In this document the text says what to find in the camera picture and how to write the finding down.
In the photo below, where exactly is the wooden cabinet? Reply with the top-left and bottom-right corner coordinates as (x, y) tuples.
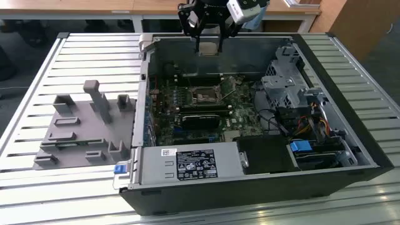
(310, 0), (400, 62)

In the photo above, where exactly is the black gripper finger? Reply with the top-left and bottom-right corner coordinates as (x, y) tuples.
(178, 3), (203, 54)
(218, 13), (242, 53)

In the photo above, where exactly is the blue disk carrier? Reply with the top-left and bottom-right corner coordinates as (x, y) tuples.
(290, 140), (314, 154)

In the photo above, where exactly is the black RAM stick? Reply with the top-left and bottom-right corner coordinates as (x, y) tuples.
(179, 105), (230, 114)

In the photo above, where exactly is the metal drive cage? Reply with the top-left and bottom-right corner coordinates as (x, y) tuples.
(260, 45), (330, 109)

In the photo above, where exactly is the silver CPU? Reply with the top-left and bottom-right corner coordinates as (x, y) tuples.
(200, 42), (220, 56)

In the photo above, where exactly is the grey case handle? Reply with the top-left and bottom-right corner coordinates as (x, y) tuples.
(138, 34), (155, 54)

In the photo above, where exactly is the black plastic air duct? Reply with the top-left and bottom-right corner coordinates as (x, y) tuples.
(234, 135), (302, 175)

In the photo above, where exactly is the CPU socket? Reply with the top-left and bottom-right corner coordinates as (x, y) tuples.
(187, 86), (224, 105)

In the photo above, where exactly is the green motherboard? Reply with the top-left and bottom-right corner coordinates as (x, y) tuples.
(147, 75), (267, 146)

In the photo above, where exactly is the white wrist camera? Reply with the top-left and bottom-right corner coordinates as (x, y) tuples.
(226, 0), (263, 24)

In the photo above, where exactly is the black internal cable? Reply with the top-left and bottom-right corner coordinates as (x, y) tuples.
(255, 109), (291, 137)

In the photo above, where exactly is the black PC case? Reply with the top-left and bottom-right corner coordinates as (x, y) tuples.
(120, 32), (395, 216)

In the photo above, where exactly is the silver chipset heatsink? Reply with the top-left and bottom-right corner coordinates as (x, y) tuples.
(224, 130), (240, 142)

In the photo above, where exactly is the black graphics card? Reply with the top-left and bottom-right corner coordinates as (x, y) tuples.
(180, 113), (222, 131)

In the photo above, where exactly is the grey parts rack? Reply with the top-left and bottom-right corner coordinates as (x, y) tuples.
(32, 79), (139, 171)

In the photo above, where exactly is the yellow orange wire bundle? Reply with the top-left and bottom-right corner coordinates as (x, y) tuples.
(295, 116), (331, 137)

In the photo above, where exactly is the grey power supply unit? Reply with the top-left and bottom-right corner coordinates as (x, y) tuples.
(138, 142), (246, 185)

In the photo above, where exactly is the green RAM stick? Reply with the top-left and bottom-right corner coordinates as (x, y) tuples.
(56, 139), (104, 148)

